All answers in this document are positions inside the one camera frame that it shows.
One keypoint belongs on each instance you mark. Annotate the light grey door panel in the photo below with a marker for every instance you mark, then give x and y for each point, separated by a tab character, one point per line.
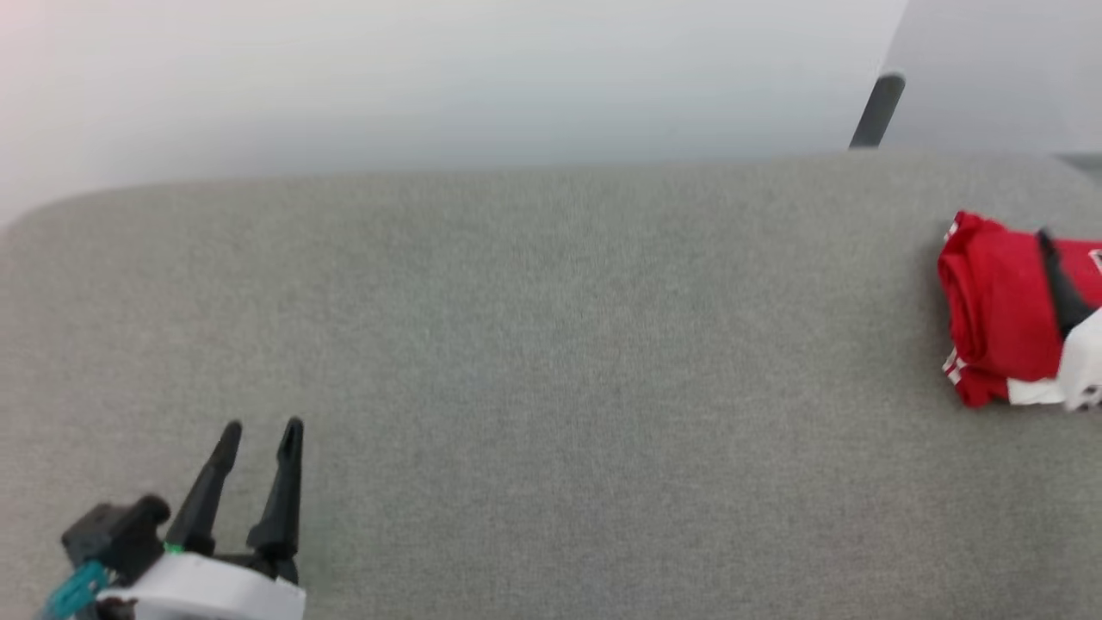
999	77

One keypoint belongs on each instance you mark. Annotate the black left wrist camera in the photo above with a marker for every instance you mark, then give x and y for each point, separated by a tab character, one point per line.
116	534

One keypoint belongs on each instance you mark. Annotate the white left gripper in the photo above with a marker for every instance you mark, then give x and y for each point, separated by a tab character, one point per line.
207	590

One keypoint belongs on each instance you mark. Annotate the red and white jersey shirt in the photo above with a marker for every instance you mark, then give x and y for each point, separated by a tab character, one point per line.
999	301

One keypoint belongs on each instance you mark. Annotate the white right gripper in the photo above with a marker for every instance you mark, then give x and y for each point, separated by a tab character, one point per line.
1086	362

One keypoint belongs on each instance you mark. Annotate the dark grey metal post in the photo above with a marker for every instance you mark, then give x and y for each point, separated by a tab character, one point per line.
878	112

